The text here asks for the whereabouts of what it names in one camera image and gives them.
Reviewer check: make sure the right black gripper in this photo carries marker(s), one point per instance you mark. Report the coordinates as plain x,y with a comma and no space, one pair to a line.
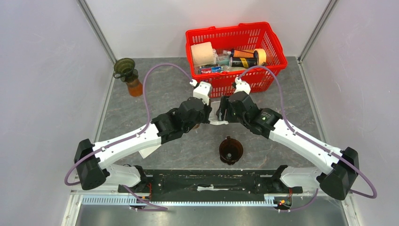
225,103

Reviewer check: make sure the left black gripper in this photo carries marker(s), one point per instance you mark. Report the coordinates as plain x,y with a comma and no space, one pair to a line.
208,109

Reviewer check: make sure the white paper coffee filter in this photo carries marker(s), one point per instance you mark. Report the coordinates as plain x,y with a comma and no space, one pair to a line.
213,118

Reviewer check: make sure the brown transparent dripper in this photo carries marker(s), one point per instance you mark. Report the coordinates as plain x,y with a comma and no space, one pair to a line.
230,151

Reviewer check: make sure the green transparent dripper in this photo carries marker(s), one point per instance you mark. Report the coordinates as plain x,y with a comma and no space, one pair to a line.
124,69

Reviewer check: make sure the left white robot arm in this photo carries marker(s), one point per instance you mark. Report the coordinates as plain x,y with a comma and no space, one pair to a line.
95,162

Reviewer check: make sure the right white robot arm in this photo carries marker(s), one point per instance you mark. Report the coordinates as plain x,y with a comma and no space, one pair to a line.
337,167

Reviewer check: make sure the clear plastic bottle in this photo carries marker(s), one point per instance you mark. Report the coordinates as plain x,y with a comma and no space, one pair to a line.
224,58

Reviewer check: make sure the black orange cylinder can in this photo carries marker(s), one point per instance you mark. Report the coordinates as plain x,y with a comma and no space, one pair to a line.
242,58

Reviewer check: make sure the beige paper roll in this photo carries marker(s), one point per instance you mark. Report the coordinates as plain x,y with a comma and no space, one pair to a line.
202,54

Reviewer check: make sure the yellow masking tape roll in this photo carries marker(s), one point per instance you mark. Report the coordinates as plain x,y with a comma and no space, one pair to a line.
260,55

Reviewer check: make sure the orange glass flask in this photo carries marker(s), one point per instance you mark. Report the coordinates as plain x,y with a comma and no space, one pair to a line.
135,88

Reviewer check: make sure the red plastic basket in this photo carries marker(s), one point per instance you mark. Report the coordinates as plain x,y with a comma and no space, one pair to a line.
245,36

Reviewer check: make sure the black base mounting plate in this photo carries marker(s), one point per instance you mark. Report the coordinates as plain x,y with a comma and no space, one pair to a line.
212,185

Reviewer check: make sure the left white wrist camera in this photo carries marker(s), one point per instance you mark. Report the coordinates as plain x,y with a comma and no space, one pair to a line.
202,91

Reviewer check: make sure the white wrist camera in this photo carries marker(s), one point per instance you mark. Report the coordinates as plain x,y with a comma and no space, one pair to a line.
202,91
241,85

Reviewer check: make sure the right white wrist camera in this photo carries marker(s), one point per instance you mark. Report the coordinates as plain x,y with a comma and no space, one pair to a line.
241,85

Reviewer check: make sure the white cable duct strip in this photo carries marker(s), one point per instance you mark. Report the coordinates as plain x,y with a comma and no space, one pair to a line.
98,199

